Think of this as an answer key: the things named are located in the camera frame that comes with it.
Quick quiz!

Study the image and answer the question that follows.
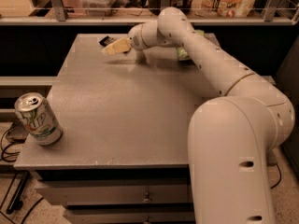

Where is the black cables left floor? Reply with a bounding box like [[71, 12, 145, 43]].
[[0, 121, 45, 224]]

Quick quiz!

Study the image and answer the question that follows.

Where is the black floor cable right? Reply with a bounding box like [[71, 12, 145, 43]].
[[269, 163, 283, 191]]

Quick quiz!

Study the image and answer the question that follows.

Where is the grey drawer cabinet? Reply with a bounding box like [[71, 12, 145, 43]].
[[13, 33, 277, 224]]

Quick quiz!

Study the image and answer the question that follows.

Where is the lower grey drawer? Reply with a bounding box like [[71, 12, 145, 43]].
[[64, 203, 195, 224]]

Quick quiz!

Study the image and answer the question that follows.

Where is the grey drawer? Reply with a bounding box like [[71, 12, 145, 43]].
[[64, 203, 195, 224], [36, 178, 192, 206]]

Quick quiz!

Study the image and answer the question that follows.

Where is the green 7up can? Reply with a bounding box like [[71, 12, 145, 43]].
[[14, 92, 63, 145]]

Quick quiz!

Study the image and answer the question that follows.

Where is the upper grey drawer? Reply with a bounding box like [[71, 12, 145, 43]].
[[36, 178, 192, 206]]

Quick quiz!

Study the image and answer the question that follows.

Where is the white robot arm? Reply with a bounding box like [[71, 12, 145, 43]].
[[103, 7, 295, 224]]

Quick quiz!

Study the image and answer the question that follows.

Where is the green chip bag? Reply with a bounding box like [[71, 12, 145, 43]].
[[176, 29, 206, 62]]

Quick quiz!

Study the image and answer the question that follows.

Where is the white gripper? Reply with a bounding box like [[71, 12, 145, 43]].
[[102, 24, 148, 55]]

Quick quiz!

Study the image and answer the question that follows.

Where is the metal shelf rail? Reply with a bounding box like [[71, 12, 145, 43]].
[[0, 0, 299, 26]]

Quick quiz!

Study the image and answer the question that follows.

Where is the colourful snack bag on shelf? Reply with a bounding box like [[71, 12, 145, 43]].
[[195, 0, 256, 18]]

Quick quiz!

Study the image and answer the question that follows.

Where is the black rxbar chocolate bar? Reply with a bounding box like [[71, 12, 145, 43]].
[[99, 35, 115, 47]]

